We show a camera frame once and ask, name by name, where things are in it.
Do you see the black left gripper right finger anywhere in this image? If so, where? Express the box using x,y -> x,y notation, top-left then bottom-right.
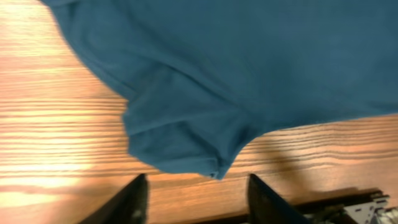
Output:
247,174 -> 311,224

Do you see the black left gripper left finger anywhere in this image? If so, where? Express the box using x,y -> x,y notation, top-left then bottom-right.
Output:
79,174 -> 149,224

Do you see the blue polo shirt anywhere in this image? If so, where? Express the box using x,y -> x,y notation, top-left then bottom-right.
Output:
47,0 -> 397,179

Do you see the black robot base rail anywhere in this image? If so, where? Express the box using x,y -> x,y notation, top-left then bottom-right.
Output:
294,188 -> 396,224

